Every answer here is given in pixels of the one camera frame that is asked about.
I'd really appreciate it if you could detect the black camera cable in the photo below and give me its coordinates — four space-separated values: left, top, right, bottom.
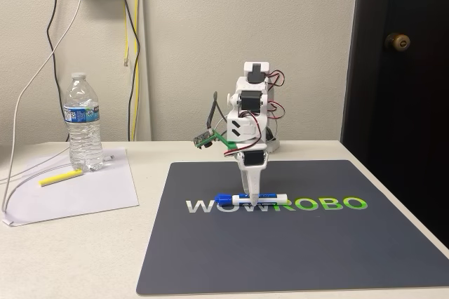
206 91 229 135

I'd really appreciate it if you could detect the green mounted camera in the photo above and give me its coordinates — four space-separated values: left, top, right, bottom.
192 128 243 152

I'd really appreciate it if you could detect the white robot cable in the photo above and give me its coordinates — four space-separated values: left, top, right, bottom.
214 116 229 138

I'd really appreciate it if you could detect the brass door knob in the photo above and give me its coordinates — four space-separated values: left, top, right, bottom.
384 32 412 53

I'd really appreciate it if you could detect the short yellow cable with plug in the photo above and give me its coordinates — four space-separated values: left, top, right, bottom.
121 0 130 67

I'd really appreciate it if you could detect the clear plastic water bottle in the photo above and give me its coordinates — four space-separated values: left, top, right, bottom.
63 72 105 173

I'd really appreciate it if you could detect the black power cable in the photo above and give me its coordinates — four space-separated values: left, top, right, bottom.
46 0 71 142
118 0 141 142

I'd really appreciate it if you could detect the white charging cable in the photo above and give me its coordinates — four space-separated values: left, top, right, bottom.
1 0 116 213

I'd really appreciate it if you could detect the dark door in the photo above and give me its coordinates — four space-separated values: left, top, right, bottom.
340 0 449 249

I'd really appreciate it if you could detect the white paper sheet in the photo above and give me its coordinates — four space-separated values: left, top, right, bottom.
1 147 140 227

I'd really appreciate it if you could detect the yellow highlighter pen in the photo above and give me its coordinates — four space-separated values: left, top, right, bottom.
38 168 84 187

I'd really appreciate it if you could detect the long yellow cable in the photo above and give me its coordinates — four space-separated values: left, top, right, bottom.
130 0 140 141

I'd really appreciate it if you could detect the blue and white marker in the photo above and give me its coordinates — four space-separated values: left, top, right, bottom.
214 192 289 208

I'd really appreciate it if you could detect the grey WOWROBO mat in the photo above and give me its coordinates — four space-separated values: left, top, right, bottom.
135 159 449 296

